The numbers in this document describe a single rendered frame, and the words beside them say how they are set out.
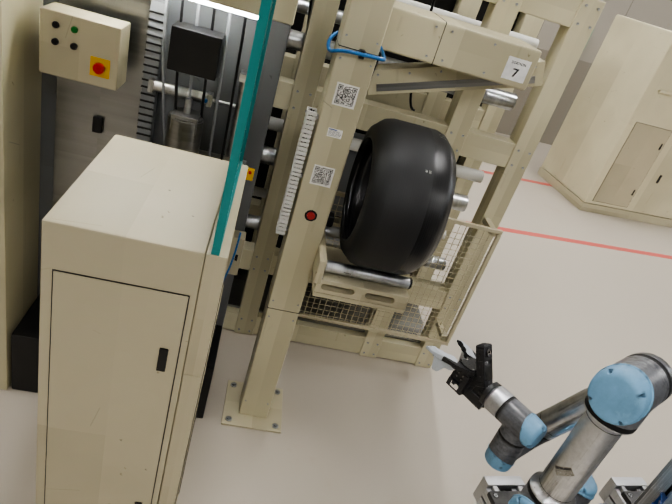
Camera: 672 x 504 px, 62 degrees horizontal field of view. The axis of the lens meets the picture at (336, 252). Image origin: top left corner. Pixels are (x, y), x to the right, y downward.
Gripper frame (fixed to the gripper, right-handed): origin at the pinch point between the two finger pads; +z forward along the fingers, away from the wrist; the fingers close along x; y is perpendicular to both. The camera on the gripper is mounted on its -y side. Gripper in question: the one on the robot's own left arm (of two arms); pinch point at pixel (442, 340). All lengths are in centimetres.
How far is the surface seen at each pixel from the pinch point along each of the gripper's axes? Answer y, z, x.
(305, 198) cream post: -6, 73, -1
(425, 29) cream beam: -72, 79, 28
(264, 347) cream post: 64, 73, 9
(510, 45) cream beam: -79, 61, 53
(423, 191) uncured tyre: -27, 40, 16
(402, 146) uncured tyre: -37, 54, 13
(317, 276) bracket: 18, 57, 4
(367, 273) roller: 12, 50, 21
